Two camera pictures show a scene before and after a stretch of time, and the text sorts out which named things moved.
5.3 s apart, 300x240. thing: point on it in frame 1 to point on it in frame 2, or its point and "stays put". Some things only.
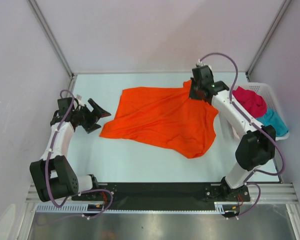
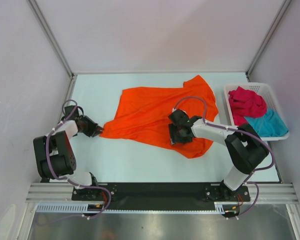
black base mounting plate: x=162 y=195 stays put
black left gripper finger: x=98 y=111 to x=98 y=131
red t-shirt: x=254 y=102 stays put
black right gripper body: x=194 y=92 to x=177 y=136
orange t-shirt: x=167 y=116 stays put
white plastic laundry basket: x=267 y=91 stays put
